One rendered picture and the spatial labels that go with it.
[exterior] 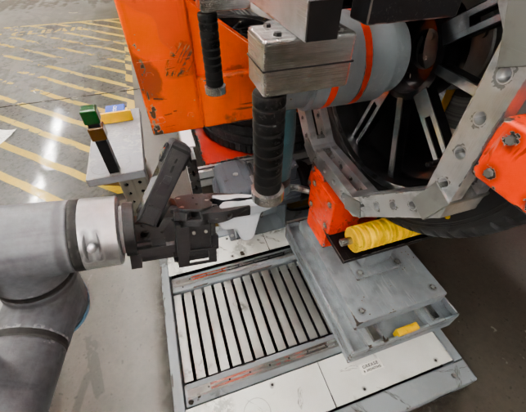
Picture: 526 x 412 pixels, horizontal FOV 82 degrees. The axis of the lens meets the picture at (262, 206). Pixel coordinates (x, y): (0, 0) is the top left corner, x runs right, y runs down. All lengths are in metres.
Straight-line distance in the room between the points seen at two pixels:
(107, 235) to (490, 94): 0.43
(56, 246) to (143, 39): 0.63
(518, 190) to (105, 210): 0.44
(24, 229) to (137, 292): 0.89
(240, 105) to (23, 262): 0.77
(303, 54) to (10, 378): 0.44
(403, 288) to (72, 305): 0.84
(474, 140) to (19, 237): 0.50
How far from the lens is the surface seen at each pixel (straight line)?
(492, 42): 0.66
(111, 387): 1.15
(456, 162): 0.42
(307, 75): 0.31
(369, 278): 1.00
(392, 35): 0.53
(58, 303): 0.49
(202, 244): 0.42
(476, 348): 1.30
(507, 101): 0.38
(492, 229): 0.53
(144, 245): 0.43
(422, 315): 1.06
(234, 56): 0.98
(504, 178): 0.39
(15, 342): 0.47
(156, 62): 0.92
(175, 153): 0.38
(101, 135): 0.95
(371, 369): 1.04
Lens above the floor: 1.03
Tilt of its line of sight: 45 degrees down
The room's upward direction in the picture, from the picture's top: straight up
